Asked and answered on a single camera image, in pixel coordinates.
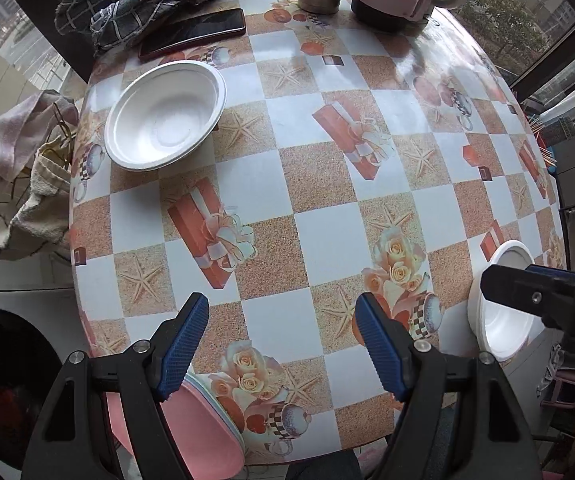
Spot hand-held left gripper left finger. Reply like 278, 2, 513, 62
22, 292, 211, 480

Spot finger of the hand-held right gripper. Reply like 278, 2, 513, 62
526, 265, 575, 283
482, 263, 575, 328

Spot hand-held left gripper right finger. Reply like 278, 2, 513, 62
355, 292, 543, 480

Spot white bowl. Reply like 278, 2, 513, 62
467, 240, 548, 362
104, 60, 227, 172

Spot small brown stool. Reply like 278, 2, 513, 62
537, 375, 575, 408

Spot person's legs in jeans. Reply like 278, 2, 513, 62
287, 450, 363, 480

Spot bundle of wooden sticks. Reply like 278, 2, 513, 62
525, 115, 561, 166

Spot checked printed tablecloth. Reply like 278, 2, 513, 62
70, 0, 568, 466

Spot beige cloth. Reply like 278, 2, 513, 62
0, 135, 76, 261

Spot pink towel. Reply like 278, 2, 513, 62
0, 90, 79, 183

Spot black smartphone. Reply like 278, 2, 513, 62
138, 8, 247, 61

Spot dark checked cloth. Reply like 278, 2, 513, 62
55, 0, 243, 53

